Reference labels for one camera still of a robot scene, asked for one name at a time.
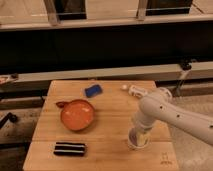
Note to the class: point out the blue sponge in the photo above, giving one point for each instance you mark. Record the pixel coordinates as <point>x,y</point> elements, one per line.
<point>93,91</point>

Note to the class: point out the white tube bottle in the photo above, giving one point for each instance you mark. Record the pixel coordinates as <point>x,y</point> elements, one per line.
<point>135,90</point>

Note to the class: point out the white ceramic cup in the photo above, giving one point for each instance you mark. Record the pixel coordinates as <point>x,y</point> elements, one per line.
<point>132,146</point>

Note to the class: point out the black handle at left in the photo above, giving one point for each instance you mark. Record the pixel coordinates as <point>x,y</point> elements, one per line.
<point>9,117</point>

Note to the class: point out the black clamp on rail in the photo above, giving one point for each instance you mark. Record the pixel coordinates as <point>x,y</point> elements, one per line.
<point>185,70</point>

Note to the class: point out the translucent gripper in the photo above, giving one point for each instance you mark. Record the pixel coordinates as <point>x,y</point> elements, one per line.
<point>138,138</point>

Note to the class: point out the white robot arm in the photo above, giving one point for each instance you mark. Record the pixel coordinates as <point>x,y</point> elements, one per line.
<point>157,105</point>

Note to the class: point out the orange ceramic bowl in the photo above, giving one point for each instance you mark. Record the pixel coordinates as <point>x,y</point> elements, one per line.
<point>77,114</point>

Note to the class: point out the black white striped block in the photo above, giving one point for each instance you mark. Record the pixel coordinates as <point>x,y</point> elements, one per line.
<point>67,148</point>

